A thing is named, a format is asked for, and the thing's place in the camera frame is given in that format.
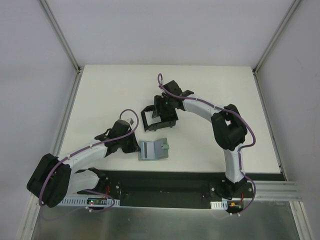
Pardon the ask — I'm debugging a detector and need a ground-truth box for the white card with black stripe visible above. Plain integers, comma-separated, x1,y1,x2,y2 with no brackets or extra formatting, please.
140,141,156,160

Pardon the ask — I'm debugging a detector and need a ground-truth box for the green leather card holder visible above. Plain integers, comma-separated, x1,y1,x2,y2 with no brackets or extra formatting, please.
138,137,170,161

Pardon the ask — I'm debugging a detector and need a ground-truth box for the black plastic card box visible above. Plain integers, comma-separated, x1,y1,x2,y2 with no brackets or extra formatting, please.
140,104,179,132

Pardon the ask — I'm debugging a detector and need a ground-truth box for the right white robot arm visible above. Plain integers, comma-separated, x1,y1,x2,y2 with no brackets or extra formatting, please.
152,80,248,198

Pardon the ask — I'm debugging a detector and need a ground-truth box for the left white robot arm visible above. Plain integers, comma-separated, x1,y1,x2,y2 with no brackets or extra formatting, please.
26,118,141,208

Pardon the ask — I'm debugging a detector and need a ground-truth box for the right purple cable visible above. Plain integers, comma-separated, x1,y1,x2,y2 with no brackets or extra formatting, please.
156,73,257,213

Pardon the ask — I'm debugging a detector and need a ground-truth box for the purple cable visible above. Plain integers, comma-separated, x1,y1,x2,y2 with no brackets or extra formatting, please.
156,73,257,213
38,109,140,207

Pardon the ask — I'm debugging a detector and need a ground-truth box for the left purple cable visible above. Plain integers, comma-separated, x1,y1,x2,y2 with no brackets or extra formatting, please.
38,109,140,207

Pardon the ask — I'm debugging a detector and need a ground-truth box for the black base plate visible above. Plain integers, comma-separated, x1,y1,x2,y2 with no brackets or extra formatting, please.
74,168,287,208

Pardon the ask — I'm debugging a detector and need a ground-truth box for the left white cable duct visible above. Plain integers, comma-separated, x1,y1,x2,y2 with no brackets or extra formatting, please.
58,196,120,208

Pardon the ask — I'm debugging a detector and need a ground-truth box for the white cable duct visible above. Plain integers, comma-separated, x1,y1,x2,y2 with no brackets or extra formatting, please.
210,201,228,211
58,196,120,208

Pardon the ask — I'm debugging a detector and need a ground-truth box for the right white cable duct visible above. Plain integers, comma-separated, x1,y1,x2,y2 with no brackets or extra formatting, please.
210,201,228,211

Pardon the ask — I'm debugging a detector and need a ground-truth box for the left aluminium frame post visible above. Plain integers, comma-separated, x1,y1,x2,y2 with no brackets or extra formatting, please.
37,0,82,73

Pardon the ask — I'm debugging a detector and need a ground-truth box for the aluminium frame post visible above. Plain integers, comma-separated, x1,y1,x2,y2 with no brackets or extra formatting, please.
252,0,303,76
37,0,82,73

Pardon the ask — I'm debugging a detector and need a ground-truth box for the aluminium front rail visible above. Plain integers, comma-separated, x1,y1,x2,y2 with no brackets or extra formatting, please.
254,180,302,202

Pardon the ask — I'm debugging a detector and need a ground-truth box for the right aluminium frame post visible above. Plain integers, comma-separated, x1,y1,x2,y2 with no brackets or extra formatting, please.
252,0,303,76

